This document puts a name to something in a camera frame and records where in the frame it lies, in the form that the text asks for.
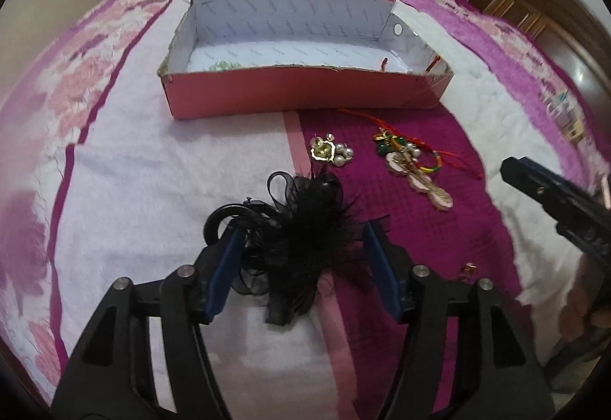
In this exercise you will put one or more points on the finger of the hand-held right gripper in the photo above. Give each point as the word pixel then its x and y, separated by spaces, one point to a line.
pixel 534 179

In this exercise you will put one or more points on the small red earring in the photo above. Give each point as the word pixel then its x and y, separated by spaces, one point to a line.
pixel 468 269

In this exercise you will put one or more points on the pink purple floral bedsheet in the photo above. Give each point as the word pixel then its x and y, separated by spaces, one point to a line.
pixel 119 152

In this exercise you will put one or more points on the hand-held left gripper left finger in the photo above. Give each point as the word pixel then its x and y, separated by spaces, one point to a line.
pixel 223 274

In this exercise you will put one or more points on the pale green bead jewelry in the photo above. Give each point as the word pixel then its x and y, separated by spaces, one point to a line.
pixel 222 65

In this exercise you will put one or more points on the black feather hair accessory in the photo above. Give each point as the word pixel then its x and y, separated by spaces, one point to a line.
pixel 305 234

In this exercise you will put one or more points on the rose gold flat object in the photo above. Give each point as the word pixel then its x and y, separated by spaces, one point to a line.
pixel 605 191

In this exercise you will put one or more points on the pearl cluster earring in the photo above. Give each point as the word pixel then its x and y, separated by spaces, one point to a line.
pixel 344 155

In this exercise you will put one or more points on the pink gold long pendant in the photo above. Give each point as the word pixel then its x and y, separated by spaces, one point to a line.
pixel 420 179

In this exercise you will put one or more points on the person's right hand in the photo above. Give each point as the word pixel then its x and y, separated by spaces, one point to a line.
pixel 589 300

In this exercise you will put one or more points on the colourful thread ornament bundle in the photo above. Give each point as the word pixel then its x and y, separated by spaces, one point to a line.
pixel 439 157

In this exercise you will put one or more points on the pink cardboard box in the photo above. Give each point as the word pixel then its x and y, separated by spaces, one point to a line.
pixel 296 88

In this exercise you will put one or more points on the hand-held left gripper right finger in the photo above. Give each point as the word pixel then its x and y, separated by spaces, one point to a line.
pixel 382 267

